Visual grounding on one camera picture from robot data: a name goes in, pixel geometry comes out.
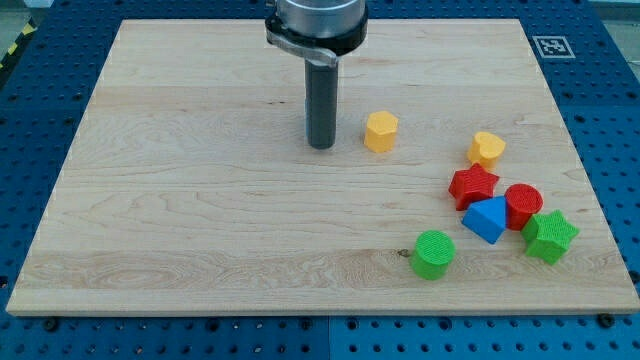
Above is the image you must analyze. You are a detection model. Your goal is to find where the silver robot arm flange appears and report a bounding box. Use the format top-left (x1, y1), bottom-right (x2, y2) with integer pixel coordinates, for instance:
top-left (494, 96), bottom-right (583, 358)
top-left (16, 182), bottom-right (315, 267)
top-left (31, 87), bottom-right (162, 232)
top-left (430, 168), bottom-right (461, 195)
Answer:
top-left (265, 0), bottom-right (368, 68)

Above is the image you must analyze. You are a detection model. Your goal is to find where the yellow hexagon block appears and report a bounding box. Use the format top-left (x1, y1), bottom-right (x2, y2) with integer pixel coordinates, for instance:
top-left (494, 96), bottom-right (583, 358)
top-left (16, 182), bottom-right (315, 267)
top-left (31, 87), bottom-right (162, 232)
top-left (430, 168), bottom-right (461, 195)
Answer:
top-left (364, 111), bottom-right (399, 153)

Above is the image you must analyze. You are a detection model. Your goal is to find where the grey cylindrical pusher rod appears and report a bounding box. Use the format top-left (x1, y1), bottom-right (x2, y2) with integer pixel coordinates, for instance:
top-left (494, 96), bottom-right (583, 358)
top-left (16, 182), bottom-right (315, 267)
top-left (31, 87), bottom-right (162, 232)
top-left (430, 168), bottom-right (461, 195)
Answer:
top-left (305, 61), bottom-right (338, 149)

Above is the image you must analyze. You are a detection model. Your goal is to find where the green cylinder block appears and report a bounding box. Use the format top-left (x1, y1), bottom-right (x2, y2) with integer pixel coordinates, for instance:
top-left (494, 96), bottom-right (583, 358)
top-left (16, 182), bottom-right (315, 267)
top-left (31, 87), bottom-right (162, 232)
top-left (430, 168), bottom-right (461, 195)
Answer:
top-left (409, 230), bottom-right (456, 280)

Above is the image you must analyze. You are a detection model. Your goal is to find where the light wooden board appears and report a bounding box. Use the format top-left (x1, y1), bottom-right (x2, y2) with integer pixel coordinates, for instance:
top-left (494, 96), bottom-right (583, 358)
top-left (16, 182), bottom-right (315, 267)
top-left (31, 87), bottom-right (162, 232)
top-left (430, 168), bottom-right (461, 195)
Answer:
top-left (7, 19), bottom-right (639, 317)

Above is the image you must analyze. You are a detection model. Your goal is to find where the red star block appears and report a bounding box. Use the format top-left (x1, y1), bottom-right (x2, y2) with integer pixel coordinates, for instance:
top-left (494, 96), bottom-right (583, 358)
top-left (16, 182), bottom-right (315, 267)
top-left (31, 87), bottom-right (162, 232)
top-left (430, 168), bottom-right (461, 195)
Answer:
top-left (448, 163), bottom-right (500, 211)

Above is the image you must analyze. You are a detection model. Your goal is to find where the yellow heart block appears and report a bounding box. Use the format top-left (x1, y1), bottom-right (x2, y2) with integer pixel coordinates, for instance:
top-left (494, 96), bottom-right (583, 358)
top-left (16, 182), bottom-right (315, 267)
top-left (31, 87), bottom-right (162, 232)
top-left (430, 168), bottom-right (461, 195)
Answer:
top-left (467, 131), bottom-right (506, 171)

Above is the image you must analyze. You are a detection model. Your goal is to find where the blue triangle block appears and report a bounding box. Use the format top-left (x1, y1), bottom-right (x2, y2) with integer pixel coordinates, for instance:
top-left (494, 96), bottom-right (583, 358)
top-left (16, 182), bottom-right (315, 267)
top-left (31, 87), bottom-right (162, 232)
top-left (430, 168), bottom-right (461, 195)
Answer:
top-left (462, 196), bottom-right (506, 244)

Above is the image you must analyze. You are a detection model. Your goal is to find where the red cylinder block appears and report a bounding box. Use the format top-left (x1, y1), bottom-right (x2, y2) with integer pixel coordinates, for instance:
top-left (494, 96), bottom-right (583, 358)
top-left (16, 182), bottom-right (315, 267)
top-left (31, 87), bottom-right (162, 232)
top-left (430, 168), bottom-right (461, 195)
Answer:
top-left (504, 183), bottom-right (543, 231)

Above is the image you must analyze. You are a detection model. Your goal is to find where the green star block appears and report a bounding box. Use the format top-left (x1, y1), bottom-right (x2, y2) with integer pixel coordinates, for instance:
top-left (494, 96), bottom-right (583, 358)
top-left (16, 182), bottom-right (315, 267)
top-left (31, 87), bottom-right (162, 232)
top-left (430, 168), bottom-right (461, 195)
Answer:
top-left (520, 210), bottom-right (580, 265)

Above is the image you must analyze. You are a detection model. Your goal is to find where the white fiducial marker tag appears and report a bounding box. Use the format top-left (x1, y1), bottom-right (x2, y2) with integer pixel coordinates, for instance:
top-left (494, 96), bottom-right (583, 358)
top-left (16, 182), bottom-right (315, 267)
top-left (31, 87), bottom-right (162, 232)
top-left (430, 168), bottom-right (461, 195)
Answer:
top-left (532, 35), bottom-right (575, 59)

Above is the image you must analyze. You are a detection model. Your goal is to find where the black bolt front left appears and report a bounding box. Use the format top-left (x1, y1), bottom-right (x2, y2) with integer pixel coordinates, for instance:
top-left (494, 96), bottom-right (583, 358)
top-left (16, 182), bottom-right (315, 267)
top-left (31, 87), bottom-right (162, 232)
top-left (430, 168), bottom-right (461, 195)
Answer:
top-left (42, 317), bottom-right (59, 333)

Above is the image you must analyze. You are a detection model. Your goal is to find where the black bolt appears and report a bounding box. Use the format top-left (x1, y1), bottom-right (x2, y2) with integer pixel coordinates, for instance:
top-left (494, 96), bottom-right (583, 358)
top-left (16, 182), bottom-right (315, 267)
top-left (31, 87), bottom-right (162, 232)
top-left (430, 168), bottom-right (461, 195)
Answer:
top-left (596, 313), bottom-right (616, 329)
top-left (42, 317), bottom-right (59, 333)

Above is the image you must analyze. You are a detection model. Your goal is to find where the black bolt front right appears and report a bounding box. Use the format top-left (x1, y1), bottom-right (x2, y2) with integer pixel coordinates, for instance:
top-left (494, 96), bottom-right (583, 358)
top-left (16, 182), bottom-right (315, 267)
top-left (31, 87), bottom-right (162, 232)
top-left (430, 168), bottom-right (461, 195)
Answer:
top-left (596, 313), bottom-right (616, 329)

